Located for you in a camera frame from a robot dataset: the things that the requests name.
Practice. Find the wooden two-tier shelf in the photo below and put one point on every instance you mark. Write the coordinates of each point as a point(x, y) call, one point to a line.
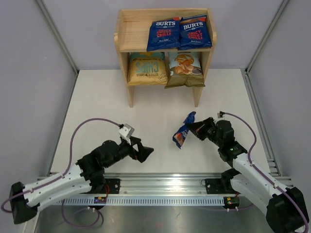
point(132, 31)

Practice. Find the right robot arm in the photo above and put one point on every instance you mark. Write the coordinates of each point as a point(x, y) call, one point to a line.
point(284, 208)

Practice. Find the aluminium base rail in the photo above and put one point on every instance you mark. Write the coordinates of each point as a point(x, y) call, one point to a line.
point(146, 184)

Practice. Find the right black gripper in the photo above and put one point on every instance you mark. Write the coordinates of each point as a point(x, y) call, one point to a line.
point(199, 127)

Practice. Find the aluminium frame post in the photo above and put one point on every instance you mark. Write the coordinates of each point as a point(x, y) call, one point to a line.
point(54, 30)
point(276, 18)

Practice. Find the right aluminium frame post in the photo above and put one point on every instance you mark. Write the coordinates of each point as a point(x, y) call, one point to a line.
point(276, 18)

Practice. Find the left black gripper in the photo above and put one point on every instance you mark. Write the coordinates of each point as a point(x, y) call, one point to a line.
point(143, 151)

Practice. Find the light blue cassava chips bag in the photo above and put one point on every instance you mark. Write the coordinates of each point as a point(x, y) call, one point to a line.
point(184, 70)

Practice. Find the white slotted cable duct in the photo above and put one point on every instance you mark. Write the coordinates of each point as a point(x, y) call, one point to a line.
point(143, 201)

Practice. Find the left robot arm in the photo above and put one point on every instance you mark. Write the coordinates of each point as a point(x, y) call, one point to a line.
point(26, 200)

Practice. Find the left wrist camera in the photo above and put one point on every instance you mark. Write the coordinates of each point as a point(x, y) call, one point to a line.
point(125, 132)

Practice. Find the tan kettle chips bag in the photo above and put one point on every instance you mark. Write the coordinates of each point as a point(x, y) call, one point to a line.
point(147, 68)

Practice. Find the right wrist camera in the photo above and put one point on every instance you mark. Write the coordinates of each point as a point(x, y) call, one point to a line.
point(220, 114)

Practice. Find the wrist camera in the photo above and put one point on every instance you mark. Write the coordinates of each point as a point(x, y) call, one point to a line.
point(220, 114)
point(125, 132)

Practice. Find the blue Burts chips bag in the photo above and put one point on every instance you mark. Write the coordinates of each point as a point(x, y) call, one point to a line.
point(194, 33)
point(164, 34)
point(181, 134)

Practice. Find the left aluminium frame post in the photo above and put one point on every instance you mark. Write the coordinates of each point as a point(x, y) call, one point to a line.
point(54, 30)

